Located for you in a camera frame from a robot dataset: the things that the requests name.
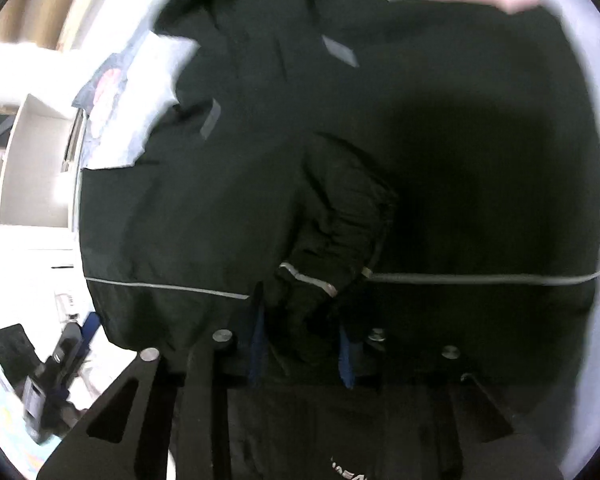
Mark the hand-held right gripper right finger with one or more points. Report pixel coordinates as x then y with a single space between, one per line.
346 360

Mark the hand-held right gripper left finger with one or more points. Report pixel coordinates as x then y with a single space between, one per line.
258 345

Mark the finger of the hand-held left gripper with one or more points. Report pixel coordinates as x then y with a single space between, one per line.
92 332

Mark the black jacket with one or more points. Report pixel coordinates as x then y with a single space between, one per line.
430 160

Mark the dark flat object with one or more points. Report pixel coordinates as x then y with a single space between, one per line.
10 352

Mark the white bookshelf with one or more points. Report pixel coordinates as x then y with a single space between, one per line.
35 160

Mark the grey floral blanket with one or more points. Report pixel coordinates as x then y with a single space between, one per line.
110 110

